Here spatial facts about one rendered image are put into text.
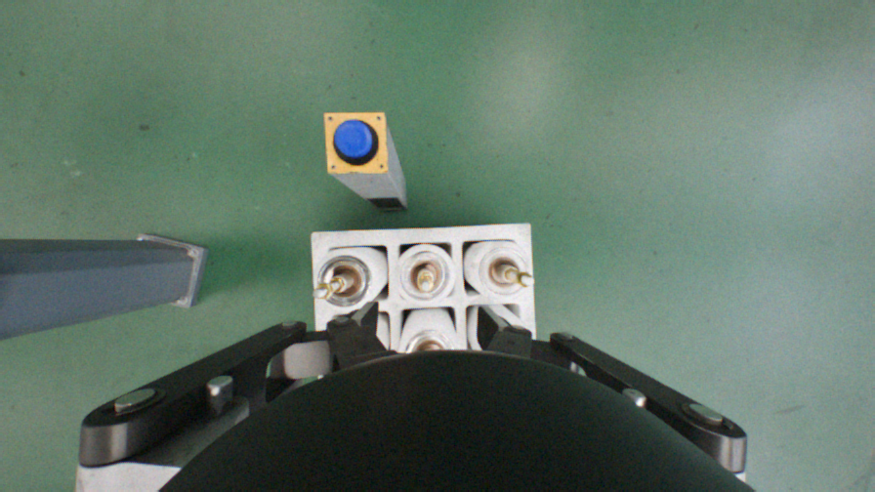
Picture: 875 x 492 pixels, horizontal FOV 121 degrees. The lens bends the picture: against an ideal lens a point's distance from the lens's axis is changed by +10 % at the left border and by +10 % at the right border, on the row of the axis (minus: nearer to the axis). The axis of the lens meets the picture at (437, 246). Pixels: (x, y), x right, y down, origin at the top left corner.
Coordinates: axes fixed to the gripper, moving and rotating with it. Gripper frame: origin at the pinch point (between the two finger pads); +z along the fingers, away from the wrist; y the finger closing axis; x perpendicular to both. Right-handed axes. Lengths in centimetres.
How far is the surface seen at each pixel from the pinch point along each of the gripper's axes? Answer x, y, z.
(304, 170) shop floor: 20, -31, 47
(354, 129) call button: 17.0, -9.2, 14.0
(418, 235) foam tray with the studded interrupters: 6.1, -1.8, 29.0
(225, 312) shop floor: -15, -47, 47
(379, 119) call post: 19.1, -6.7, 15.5
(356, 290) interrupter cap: -2.7, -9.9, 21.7
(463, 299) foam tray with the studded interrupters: -5.0, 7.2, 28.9
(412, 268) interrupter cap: 0.8, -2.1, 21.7
